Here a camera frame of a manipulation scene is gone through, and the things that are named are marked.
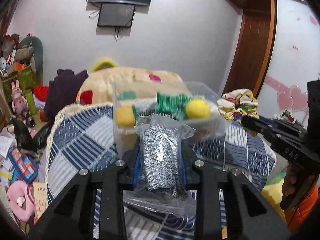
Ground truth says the floral fabric scrunchie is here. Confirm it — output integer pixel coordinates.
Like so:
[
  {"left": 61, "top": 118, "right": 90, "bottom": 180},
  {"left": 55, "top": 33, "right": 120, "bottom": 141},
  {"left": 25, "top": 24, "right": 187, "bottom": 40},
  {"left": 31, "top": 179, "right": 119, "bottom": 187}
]
[{"left": 217, "top": 88, "right": 259, "bottom": 123}]

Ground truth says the black white cord bag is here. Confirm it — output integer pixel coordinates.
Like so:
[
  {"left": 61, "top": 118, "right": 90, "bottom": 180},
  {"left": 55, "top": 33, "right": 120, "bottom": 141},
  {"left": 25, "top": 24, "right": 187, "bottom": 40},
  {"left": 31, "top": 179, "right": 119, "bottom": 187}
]
[{"left": 124, "top": 114, "right": 196, "bottom": 217}]

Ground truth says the yellow green sponge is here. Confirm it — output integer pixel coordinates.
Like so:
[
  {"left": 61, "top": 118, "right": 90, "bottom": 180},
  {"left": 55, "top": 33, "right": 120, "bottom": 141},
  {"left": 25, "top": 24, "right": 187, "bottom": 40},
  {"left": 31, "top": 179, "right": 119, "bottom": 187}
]
[{"left": 116, "top": 106, "right": 136, "bottom": 127}]

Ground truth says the yellow felt ball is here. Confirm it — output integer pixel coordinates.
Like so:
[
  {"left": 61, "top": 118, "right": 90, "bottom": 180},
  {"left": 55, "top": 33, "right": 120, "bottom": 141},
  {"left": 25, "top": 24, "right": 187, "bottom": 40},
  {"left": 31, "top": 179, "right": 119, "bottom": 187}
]
[{"left": 185, "top": 98, "right": 210, "bottom": 119}]

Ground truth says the green knitted glove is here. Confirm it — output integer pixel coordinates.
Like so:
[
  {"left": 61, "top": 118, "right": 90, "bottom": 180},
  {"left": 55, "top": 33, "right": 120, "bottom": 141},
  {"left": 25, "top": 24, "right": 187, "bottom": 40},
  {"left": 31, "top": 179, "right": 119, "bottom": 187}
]
[{"left": 155, "top": 93, "right": 192, "bottom": 121}]

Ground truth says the orange sleeve forearm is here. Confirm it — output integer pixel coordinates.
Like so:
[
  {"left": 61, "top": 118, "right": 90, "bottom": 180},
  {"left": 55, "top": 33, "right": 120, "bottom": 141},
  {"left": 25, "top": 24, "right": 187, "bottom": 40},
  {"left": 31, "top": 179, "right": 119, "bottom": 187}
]
[{"left": 281, "top": 164, "right": 320, "bottom": 233}]

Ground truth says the clear plastic storage bin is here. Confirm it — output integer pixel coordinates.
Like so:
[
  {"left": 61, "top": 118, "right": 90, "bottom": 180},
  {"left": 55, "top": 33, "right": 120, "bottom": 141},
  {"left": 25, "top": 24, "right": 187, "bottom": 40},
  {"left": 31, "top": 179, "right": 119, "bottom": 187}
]
[{"left": 112, "top": 81, "right": 231, "bottom": 157}]

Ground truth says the blue patterned bed cover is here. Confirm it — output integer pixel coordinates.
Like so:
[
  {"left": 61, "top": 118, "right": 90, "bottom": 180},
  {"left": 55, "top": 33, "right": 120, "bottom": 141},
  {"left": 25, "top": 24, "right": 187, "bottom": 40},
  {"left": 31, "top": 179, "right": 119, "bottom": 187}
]
[{"left": 46, "top": 105, "right": 277, "bottom": 239}]

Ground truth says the beige fluffy blanket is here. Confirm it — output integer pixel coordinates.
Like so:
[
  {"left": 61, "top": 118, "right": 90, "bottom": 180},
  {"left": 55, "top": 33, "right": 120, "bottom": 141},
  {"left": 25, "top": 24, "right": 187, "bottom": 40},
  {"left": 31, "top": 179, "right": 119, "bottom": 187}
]
[{"left": 75, "top": 67, "right": 191, "bottom": 105}]

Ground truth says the dark purple clothing pile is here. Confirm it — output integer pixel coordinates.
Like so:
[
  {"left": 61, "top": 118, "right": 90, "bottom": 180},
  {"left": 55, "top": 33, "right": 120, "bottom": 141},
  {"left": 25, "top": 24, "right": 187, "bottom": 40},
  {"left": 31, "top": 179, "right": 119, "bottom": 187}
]
[{"left": 44, "top": 69, "right": 88, "bottom": 122}]

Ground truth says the colourful block puzzle box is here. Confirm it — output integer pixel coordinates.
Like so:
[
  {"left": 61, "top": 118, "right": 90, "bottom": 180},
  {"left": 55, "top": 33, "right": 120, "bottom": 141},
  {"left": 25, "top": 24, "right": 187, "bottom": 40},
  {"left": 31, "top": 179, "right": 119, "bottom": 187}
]
[{"left": 8, "top": 148, "right": 39, "bottom": 184}]

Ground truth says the pink plush cushion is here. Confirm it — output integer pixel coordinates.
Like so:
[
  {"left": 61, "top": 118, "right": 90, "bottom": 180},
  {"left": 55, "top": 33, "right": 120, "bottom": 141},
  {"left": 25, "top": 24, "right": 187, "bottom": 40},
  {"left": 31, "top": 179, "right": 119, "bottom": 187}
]
[{"left": 7, "top": 180, "right": 35, "bottom": 222}]

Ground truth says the red plush item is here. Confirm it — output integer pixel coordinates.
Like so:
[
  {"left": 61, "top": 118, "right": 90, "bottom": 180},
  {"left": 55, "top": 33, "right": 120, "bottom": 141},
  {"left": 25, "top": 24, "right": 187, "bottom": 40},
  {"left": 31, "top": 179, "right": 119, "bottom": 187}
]
[{"left": 33, "top": 85, "right": 49, "bottom": 101}]

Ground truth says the green cylinder bottle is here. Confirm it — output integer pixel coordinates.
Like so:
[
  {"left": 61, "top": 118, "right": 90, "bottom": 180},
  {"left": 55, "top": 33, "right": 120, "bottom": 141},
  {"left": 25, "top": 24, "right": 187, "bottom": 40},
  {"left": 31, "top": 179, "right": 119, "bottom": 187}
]
[{"left": 25, "top": 89, "right": 37, "bottom": 115}]

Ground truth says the pink rabbit toy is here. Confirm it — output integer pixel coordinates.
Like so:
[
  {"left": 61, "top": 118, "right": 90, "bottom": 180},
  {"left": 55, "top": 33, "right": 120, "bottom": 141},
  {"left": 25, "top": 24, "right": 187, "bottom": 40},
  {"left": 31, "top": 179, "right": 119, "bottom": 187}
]
[{"left": 11, "top": 80, "right": 29, "bottom": 117}]

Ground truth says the green cardboard box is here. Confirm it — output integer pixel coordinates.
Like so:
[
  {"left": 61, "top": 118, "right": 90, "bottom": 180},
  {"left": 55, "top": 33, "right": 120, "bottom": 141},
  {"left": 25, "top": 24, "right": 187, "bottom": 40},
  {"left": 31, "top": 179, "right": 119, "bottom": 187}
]
[{"left": 2, "top": 67, "right": 40, "bottom": 100}]

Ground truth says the grey green plush toy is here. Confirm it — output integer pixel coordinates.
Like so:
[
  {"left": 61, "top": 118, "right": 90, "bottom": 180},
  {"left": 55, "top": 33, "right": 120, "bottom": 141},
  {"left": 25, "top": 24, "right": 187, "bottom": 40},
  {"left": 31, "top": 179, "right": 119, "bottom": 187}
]
[{"left": 14, "top": 36, "right": 43, "bottom": 74}]

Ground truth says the wooden door frame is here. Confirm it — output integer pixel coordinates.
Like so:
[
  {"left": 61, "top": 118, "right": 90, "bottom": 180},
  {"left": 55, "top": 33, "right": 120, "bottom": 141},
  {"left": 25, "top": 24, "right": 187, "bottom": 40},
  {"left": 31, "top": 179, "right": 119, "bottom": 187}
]
[{"left": 223, "top": 0, "right": 276, "bottom": 96}]

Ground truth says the yellow plush ring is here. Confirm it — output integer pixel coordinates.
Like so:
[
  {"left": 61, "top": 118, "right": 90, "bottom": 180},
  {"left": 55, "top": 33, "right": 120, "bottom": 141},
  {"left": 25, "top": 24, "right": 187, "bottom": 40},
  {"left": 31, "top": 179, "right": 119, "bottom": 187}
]
[{"left": 89, "top": 57, "right": 119, "bottom": 73}]

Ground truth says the small wall monitor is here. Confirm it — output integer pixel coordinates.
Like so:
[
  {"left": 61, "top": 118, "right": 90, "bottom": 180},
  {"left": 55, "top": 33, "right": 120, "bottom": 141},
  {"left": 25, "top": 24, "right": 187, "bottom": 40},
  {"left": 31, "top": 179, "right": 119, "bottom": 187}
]
[{"left": 98, "top": 3, "right": 136, "bottom": 28}]

